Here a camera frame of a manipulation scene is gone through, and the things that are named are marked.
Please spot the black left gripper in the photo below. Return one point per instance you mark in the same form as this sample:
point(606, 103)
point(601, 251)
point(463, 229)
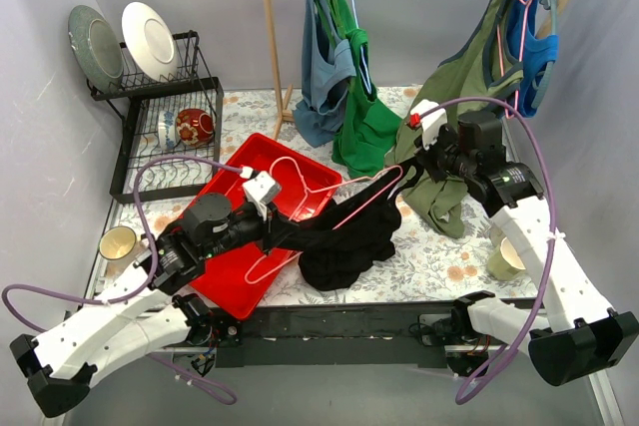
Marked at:
point(271, 229)

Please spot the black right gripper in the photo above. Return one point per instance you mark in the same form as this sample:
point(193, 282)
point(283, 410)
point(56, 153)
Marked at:
point(425, 159)

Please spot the black tank top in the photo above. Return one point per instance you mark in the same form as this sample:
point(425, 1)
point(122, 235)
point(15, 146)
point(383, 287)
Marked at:
point(346, 239)

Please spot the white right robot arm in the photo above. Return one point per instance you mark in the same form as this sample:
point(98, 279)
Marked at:
point(572, 330)

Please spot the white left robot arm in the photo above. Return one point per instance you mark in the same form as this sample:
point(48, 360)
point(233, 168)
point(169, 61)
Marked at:
point(142, 310)

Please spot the olive green tank top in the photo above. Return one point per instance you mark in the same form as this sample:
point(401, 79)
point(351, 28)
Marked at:
point(483, 67)

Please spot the bright green tank top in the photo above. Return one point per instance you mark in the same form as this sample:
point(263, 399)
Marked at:
point(368, 129)

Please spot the royal blue tank top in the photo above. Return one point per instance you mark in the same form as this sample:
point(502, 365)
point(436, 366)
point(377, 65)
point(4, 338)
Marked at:
point(537, 56)

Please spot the grey blue tank top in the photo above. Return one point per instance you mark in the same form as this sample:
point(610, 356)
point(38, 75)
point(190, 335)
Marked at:
point(326, 72)

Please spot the red plastic tray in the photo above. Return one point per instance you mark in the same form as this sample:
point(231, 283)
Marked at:
point(223, 281)

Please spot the floral table mat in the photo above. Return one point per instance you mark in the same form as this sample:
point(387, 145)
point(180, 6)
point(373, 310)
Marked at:
point(427, 266)

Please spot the cream mug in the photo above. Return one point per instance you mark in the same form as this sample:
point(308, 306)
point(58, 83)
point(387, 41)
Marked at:
point(119, 243)

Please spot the red floral bowl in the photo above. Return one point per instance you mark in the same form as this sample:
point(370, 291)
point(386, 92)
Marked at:
point(195, 127)

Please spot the blue white ceramic cup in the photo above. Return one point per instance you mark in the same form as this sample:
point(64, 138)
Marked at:
point(167, 136)

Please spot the white plate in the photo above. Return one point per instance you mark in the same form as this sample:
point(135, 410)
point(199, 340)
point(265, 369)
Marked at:
point(150, 42)

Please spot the grey green plate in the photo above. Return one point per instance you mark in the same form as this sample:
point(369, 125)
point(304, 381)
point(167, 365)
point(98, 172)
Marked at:
point(96, 48)

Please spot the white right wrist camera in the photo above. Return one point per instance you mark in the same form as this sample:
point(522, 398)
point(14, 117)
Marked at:
point(428, 116)

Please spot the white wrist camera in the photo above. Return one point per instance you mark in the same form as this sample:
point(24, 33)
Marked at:
point(261, 188)
point(428, 116)

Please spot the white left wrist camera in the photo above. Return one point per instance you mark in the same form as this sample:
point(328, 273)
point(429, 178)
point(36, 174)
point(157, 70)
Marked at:
point(261, 188)

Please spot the black wire dish rack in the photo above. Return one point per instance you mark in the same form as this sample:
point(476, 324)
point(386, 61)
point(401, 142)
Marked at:
point(148, 128)

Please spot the light blue wire hanger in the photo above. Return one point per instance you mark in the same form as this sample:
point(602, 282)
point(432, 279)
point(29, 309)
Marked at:
point(346, 25)

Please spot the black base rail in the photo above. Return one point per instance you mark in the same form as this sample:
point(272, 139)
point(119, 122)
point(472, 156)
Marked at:
point(333, 334)

